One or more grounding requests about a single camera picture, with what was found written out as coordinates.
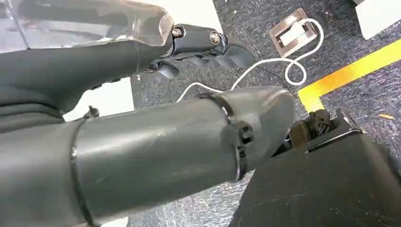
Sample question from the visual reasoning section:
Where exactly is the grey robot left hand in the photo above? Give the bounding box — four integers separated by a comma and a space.
0, 0, 296, 226

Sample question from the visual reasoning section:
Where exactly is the white furniture panel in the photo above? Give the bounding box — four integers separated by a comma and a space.
62, 78, 136, 122
354, 0, 401, 41

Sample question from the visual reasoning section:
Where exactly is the robot left arm ribbed sleeve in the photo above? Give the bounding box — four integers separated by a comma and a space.
0, 102, 78, 227

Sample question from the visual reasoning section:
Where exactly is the robot's black foot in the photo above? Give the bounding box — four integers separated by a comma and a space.
228, 108, 401, 227

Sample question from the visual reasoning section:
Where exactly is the metal floor socket plate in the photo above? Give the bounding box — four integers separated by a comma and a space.
269, 8, 319, 59

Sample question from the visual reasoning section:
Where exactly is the white plug in socket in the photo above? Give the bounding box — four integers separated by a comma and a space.
279, 21, 310, 46

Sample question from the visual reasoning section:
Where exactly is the yellow floor tape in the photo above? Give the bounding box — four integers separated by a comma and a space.
296, 39, 401, 114

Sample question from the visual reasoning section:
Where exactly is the white floor cable with loop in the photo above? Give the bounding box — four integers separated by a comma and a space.
176, 18, 325, 104

